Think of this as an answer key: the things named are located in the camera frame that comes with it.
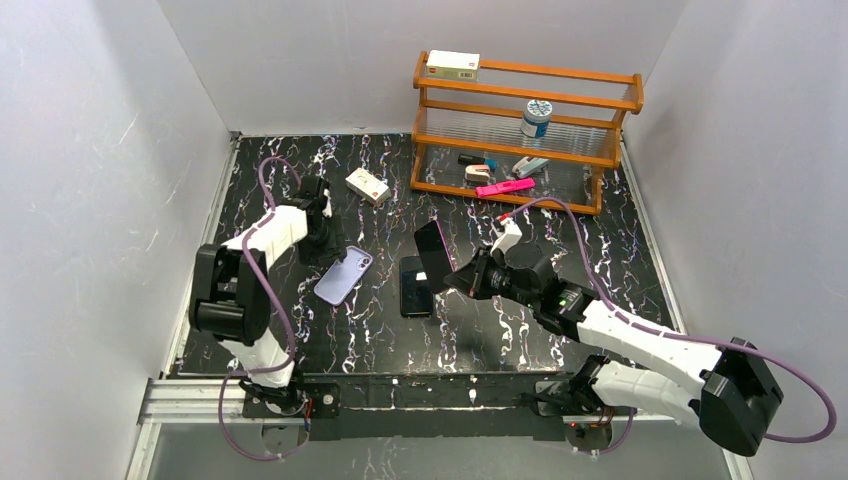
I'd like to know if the beige small stapler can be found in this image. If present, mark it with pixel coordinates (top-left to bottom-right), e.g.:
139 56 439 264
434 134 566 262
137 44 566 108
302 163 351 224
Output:
464 164 491 184

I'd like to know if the lavender smartphone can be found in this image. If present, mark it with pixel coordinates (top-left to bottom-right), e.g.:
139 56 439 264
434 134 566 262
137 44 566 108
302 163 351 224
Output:
314 246 373 307

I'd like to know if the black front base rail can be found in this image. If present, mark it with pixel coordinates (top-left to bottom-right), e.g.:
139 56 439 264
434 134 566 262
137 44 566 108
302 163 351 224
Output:
298 372 602 441

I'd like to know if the white teal stapler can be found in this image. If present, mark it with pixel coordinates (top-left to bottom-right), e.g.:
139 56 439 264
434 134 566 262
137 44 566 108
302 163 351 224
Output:
512 156 549 179

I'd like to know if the black teal marker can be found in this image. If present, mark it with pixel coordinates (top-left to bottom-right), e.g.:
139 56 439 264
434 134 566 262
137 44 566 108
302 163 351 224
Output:
457 153 497 171

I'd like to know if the pink-edged dark smartphone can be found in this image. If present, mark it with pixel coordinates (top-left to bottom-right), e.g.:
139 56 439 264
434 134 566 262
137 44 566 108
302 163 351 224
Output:
414 219 454 294

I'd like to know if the white smartphone dark screen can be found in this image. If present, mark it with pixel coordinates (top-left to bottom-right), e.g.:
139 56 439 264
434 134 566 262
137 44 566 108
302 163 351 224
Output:
400 256 433 317

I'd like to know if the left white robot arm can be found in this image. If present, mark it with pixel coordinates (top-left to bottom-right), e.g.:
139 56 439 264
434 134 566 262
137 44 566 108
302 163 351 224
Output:
188 176 346 411

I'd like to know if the white red small box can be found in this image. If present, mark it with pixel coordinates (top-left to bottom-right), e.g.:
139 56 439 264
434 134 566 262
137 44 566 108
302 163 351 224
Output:
345 167 390 207

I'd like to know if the pink highlighter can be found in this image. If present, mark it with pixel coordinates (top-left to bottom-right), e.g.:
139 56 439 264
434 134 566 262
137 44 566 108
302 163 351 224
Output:
475 178 536 198

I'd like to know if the black phone case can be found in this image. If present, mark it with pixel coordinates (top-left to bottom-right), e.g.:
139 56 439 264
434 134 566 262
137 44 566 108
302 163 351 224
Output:
398 254 435 319

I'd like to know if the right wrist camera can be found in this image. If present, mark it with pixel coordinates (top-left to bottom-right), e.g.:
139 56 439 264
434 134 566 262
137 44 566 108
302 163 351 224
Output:
490 215 523 256

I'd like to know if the orange wooden shelf rack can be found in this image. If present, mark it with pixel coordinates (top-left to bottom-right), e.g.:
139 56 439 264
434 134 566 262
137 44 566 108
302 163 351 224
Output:
410 51 645 215

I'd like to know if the white box on shelf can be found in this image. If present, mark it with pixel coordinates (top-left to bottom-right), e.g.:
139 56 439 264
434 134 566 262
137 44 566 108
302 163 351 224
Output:
425 50 480 82

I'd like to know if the blue white round jar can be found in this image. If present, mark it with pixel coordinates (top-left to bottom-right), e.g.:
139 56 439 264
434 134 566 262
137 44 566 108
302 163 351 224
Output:
520 99 553 138

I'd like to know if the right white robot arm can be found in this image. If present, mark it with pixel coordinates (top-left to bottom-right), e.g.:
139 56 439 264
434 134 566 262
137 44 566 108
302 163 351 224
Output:
444 243 783 457

